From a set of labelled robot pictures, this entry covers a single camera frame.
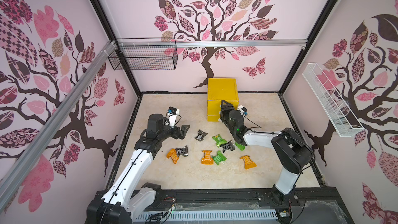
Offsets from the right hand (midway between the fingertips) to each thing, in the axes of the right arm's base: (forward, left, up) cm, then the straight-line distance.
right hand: (218, 103), depth 88 cm
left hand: (-15, +21, 0) cm, 26 cm away
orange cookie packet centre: (-27, +8, -18) cm, 33 cm away
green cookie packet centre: (-26, 0, -18) cm, 31 cm away
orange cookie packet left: (-23, +28, -18) cm, 40 cm away
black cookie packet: (-11, +11, -17) cm, 24 cm away
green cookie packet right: (-19, -14, -20) cm, 31 cm away
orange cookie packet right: (-29, -16, -20) cm, 38 cm away
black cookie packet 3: (-19, -6, -18) cm, 26 cm away
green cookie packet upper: (-15, 0, -17) cm, 23 cm away
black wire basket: (+69, +64, -12) cm, 95 cm away
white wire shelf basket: (-7, -58, +6) cm, 58 cm away
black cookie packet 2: (-21, +22, -18) cm, 36 cm away
